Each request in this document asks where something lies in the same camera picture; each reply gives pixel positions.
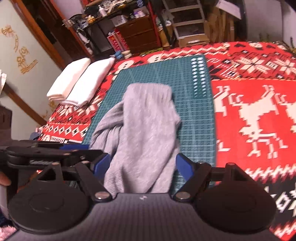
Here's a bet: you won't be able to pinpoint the grey polo shirt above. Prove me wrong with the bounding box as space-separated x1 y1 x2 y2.
89 83 181 196

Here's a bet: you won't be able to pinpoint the folded white towel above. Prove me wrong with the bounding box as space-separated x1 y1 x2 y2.
61 57 115 108

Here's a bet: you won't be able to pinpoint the folded cream towel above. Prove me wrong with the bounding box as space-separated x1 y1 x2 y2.
47 58 91 101

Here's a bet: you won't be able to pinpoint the green cutting mat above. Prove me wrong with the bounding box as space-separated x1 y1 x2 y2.
82 55 217 193

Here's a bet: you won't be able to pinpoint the red patterned christmas tablecloth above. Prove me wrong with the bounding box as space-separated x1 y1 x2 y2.
40 42 295 240

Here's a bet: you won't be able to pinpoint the dark wooden drawer cabinet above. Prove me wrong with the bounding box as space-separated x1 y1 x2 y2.
116 15 161 54

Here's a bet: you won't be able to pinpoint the leaning cardboard sheets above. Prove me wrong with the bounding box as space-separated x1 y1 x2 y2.
204 7 235 43

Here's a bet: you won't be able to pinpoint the white drawer shelf unit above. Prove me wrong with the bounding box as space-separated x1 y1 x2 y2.
163 0 205 40

